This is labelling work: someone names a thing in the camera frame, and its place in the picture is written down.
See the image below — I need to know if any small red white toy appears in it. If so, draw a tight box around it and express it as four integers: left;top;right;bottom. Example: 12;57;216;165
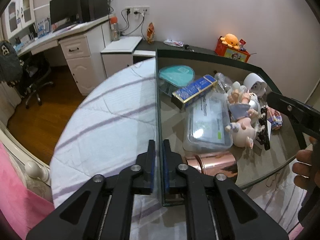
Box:
239;39;246;51

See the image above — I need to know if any black power cable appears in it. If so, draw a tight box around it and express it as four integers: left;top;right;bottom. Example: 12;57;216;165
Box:
119;8;147;41

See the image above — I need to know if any white low side cabinet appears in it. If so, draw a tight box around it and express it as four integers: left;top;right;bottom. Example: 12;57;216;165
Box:
100;36;142;78

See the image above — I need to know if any black office chair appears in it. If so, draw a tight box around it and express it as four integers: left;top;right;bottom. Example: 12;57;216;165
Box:
16;52;54;109

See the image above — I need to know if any white computer desk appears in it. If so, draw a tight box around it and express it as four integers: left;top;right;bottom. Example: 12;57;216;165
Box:
17;15;113;95

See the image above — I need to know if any black computer monitor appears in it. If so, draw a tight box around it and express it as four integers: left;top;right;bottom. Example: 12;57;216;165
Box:
49;0;80;32

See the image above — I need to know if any pink blanket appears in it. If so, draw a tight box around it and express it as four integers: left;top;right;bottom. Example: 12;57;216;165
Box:
1;144;54;239

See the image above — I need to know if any black white tv stand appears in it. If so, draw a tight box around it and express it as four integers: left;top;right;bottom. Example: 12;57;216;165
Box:
132;41;217;64

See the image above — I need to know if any rose gold metal bottle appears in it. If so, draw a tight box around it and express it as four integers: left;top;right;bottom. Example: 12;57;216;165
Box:
185;151;238;181

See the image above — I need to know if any orange octopus plush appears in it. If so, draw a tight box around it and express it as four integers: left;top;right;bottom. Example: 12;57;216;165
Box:
220;34;240;50

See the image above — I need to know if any pink baby doll figure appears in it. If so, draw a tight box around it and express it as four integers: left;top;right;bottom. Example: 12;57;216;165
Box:
225;89;259;149

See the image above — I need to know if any white rectangular charger block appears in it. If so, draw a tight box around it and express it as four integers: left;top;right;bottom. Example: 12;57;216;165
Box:
255;119;271;151

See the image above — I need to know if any person's right hand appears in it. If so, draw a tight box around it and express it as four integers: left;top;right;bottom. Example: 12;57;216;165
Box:
292;149;320;190

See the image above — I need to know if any black computer tower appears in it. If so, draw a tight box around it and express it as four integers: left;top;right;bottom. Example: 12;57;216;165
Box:
79;0;110;22

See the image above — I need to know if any dark green storage box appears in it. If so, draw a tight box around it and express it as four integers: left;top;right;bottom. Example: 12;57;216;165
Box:
154;48;308;207

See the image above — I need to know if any clear plastic case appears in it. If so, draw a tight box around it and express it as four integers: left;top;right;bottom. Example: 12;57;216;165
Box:
183;92;233;153

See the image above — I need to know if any cream bed post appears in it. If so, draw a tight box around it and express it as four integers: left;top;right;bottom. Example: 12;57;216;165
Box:
1;122;50;186

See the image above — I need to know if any white striped quilt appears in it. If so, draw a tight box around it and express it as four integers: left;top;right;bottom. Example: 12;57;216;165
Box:
50;58;305;239

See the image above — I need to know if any teal lidded container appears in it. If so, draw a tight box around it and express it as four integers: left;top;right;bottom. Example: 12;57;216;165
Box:
158;65;195;96

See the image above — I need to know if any silver white ball toy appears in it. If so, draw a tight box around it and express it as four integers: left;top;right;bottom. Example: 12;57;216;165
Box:
227;81;261;125

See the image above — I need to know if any blue rectangular carton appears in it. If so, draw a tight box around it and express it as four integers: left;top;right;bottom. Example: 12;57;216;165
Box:
171;74;217;110

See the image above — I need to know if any white wall power outlet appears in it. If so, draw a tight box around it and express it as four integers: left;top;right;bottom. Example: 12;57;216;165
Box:
124;5;150;20

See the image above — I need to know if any red cartoon storage box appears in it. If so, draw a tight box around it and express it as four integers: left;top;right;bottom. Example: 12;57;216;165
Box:
215;39;251;63

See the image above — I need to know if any red gold figurine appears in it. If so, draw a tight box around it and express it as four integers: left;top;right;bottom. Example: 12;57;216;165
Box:
146;22;155;44

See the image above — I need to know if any orange capped bottle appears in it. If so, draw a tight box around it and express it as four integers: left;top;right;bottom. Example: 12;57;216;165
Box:
110;16;120;41

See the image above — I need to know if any white glass-door cabinet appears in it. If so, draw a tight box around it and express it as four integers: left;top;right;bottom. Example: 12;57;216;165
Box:
3;0;35;39

